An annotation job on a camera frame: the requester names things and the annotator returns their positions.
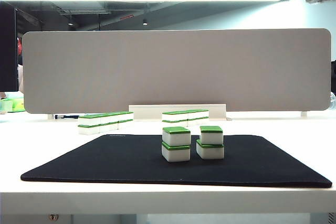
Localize white divider base tray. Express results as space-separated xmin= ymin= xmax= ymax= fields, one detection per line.
xmin=128 ymin=104 xmax=227 ymax=122

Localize black tall cabinet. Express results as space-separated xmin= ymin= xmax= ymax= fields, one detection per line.
xmin=0 ymin=2 xmax=17 ymax=92

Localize pale green box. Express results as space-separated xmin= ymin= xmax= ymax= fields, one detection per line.
xmin=0 ymin=98 xmax=13 ymax=112

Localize bright yellow-green box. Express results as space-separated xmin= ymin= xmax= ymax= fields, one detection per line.
xmin=12 ymin=97 xmax=25 ymax=112

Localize black rectangular desk mat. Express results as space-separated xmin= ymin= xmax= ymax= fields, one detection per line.
xmin=20 ymin=134 xmax=333 ymax=189

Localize grey fabric divider panel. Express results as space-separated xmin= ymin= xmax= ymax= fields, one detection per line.
xmin=22 ymin=28 xmax=332 ymax=114

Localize background person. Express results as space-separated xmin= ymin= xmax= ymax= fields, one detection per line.
xmin=16 ymin=36 xmax=25 ymax=95

